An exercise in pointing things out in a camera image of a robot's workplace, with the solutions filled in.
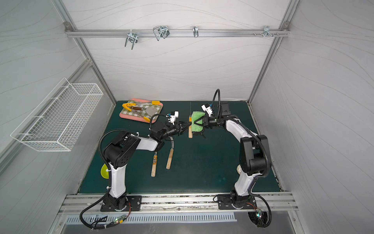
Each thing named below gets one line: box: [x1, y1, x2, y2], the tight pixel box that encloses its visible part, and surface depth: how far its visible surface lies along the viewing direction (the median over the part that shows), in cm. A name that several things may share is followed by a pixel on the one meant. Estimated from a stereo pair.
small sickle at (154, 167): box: [150, 151, 158, 178], surface depth 87 cm
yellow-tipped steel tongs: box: [122, 100, 161, 123], surface depth 117 cm
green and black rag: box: [191, 111, 206, 133], surface depth 84 cm
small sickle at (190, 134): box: [188, 101, 193, 137], surface depth 84 cm
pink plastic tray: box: [119, 97, 164, 124], surface depth 113 cm
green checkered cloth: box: [120, 99, 162, 120], surface depth 117 cm
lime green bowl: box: [100, 163, 110, 179], surface depth 82 cm
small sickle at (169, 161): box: [166, 136, 175, 170], surface depth 90 cm
